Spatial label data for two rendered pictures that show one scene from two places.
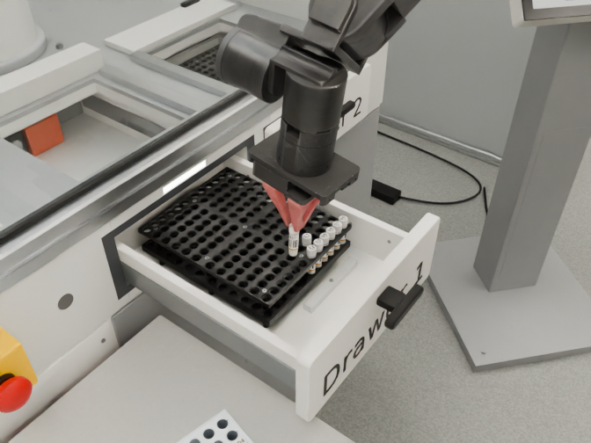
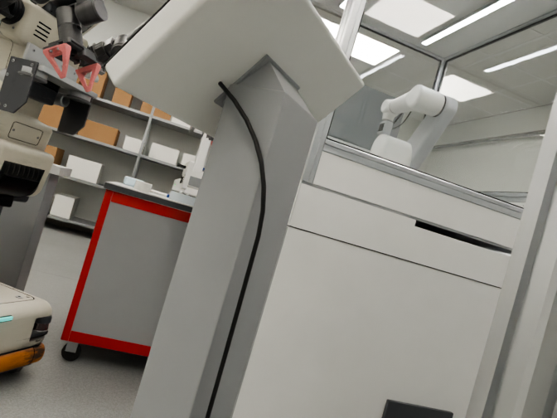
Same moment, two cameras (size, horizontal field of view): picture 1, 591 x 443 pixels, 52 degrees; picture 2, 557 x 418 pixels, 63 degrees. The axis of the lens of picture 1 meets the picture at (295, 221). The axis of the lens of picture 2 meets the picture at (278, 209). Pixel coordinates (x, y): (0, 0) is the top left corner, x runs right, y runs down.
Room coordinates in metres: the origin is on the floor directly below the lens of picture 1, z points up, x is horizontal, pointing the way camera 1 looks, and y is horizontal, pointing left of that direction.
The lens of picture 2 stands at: (1.94, -1.31, 0.80)
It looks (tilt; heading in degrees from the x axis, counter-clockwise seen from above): 1 degrees up; 128
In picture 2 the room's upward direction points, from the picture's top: 16 degrees clockwise
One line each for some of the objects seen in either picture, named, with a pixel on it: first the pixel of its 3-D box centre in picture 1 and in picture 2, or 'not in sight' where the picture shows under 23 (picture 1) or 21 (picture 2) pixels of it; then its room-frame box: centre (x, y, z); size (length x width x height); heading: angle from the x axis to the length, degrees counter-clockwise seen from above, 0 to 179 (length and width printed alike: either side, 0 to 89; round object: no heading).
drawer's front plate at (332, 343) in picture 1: (373, 309); (186, 175); (0.49, -0.09, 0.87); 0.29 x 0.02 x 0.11; 143
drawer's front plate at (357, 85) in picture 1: (321, 121); not in sight; (0.92, -0.05, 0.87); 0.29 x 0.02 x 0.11; 143
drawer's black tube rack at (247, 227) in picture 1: (246, 244); not in sight; (0.61, 0.07, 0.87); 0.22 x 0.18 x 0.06; 53
